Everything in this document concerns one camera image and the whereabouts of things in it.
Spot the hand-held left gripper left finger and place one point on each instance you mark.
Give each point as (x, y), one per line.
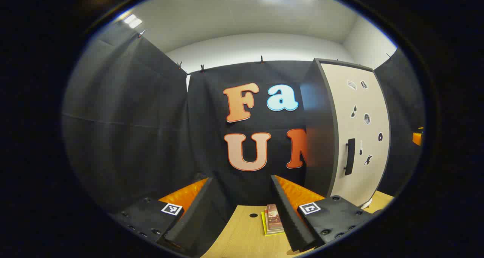
(189, 220)

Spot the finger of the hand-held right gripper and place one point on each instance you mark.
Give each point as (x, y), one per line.
(418, 137)

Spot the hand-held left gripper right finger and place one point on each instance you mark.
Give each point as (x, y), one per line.
(291, 220)

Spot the white cabinet door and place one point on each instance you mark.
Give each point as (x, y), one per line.
(370, 99)

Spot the grey cabinet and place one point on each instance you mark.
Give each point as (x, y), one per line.
(319, 137)

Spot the brown cover book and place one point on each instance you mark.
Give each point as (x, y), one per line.
(274, 216)

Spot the black backdrop cloth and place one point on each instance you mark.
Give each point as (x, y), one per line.
(132, 118)

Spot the small ceiling light panel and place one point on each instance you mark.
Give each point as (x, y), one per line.
(133, 21)

